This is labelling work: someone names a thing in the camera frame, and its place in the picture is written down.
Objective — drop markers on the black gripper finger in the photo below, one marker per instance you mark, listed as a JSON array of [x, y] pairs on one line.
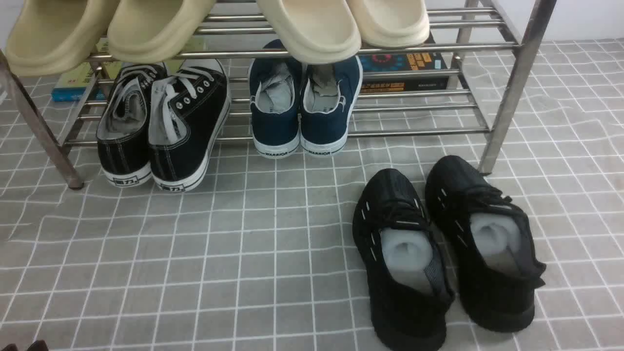
[[10, 347]]

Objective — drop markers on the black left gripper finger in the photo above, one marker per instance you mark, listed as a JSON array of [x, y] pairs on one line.
[[39, 345]]

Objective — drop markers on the black canvas sneaker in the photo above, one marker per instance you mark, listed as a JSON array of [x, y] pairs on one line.
[[122, 132], [187, 111]]

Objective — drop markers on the steel shoe rack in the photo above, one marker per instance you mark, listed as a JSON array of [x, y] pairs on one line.
[[482, 25]]

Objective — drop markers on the green blue book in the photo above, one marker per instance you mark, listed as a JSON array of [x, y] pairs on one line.
[[72, 84]]

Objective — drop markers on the beige slipper far left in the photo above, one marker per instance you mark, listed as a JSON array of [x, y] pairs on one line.
[[54, 36]]

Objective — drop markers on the beige slipper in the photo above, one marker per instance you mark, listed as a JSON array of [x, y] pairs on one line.
[[54, 36], [151, 31]]

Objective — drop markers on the navy sneaker left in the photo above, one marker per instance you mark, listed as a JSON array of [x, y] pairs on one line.
[[274, 86]]

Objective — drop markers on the navy sneaker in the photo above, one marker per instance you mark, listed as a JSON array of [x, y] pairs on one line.
[[274, 86], [329, 95]]

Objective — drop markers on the black mesh sneaker left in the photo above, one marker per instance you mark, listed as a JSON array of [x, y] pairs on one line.
[[409, 291]]

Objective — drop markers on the black mesh sneaker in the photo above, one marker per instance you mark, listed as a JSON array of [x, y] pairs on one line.
[[409, 291], [497, 268]]

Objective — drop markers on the navy sneaker right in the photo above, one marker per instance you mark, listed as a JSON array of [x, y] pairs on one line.
[[329, 95]]

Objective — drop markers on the cream slipper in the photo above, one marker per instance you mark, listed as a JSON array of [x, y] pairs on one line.
[[314, 32], [391, 23]]

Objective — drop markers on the black colourful book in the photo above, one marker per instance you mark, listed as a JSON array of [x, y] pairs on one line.
[[398, 70]]

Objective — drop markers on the black mesh sneaker right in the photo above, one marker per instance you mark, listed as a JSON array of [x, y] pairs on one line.
[[497, 268]]

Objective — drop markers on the cream slipper far right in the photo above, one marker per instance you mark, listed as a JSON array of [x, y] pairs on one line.
[[391, 23]]

